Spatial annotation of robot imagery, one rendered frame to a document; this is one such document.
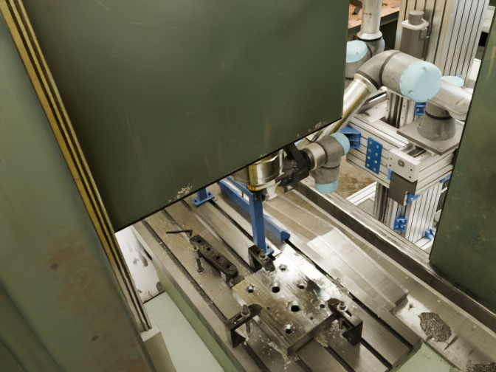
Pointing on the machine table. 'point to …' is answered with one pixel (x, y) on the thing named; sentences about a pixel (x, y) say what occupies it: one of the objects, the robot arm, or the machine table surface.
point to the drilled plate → (309, 328)
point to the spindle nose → (260, 170)
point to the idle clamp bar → (215, 257)
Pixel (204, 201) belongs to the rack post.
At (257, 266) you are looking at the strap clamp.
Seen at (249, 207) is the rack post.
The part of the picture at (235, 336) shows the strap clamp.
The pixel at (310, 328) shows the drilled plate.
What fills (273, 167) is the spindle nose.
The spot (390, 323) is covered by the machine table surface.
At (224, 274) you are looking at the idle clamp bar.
